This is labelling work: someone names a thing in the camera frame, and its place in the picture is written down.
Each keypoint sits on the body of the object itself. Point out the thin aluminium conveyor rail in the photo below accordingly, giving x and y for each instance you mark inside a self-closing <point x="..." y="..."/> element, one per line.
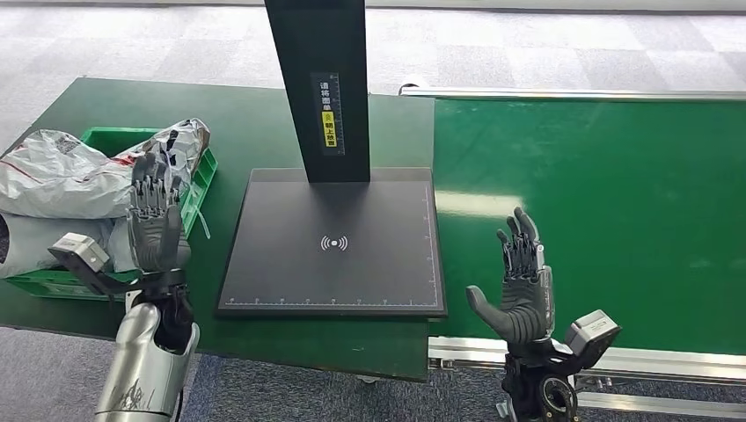
<point x="583" y="92"/>

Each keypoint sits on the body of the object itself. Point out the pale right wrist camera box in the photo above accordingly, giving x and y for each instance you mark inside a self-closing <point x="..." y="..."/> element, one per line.
<point x="594" y="335"/>

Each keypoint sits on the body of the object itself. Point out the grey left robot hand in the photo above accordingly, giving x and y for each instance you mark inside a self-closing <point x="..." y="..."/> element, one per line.
<point x="154" y="233"/>

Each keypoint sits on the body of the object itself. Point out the green conveyor belt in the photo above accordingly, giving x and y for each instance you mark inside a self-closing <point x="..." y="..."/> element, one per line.
<point x="641" y="221"/>

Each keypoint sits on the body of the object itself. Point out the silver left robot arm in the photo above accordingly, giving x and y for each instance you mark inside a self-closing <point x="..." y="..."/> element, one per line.
<point x="146" y="361"/>

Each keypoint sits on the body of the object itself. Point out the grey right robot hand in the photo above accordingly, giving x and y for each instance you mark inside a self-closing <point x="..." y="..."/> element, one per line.
<point x="524" y="309"/>

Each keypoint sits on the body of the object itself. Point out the black yellow label sticker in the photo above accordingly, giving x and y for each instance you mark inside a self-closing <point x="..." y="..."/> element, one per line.
<point x="329" y="116"/>

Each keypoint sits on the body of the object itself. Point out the white package with red stripe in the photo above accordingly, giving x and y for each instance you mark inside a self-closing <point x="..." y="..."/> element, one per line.
<point x="58" y="180"/>

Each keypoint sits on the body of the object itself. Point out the green plastic crate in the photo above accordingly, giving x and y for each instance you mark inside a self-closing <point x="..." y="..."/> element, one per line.
<point x="198" y="186"/>

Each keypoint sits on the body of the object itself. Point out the black inbound scanner machine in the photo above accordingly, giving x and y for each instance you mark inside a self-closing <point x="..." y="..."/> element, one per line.
<point x="349" y="233"/>

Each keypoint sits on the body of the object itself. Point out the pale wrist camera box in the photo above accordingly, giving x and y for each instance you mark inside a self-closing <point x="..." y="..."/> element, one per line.
<point x="594" y="335"/>
<point x="81" y="253"/>

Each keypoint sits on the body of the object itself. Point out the wide aluminium conveyor frame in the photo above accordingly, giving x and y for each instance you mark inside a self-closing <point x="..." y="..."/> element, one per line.
<point x="670" y="367"/>

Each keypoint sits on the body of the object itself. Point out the dark green table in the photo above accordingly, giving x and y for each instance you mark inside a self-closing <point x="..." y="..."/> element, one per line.
<point x="262" y="128"/>

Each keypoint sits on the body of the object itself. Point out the white package with black print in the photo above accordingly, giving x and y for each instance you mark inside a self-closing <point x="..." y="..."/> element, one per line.
<point x="46" y="242"/>

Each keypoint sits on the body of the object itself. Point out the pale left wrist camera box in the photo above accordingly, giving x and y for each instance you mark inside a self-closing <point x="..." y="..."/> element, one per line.
<point x="81" y="253"/>

